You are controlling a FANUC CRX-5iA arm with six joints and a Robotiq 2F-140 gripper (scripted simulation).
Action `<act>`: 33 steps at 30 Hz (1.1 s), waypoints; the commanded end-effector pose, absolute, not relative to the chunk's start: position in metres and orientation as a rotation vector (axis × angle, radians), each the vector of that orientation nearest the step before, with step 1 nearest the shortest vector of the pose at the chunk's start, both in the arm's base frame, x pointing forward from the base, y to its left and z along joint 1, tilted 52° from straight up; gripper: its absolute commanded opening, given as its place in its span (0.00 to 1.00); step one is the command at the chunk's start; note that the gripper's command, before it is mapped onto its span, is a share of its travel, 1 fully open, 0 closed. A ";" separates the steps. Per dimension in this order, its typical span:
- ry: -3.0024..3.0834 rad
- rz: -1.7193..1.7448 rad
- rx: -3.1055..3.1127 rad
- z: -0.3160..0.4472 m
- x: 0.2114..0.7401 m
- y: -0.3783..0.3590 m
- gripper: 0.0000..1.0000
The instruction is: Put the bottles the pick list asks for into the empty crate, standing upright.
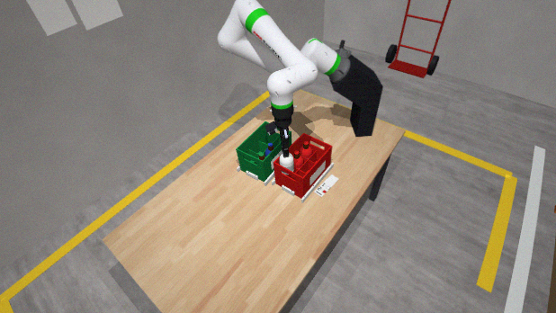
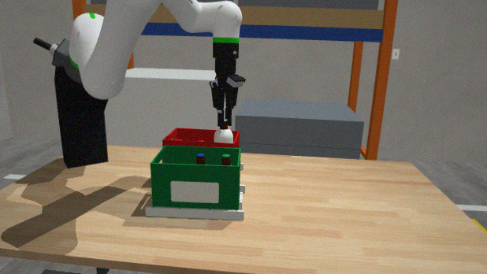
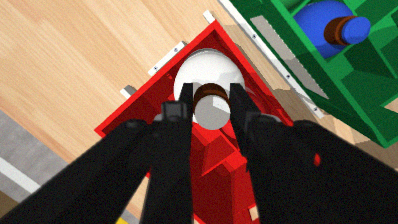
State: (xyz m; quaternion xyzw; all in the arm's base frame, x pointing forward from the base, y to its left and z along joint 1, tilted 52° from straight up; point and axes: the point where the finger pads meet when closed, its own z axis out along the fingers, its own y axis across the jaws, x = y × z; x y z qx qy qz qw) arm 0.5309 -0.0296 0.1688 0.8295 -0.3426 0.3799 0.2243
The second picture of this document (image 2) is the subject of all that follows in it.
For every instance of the blue bottle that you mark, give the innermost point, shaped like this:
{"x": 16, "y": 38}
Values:
{"x": 200, "y": 160}

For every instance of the green crate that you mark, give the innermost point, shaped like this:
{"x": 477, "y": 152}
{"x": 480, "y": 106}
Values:
{"x": 179, "y": 183}

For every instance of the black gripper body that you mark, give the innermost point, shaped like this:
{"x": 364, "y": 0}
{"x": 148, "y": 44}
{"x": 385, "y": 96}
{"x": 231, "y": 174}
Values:
{"x": 223, "y": 67}

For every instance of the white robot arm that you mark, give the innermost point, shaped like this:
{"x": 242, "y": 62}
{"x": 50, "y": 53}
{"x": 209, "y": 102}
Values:
{"x": 115, "y": 35}

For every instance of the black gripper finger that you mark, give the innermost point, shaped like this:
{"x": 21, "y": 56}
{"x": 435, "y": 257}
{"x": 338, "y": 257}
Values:
{"x": 218, "y": 96}
{"x": 230, "y": 100}

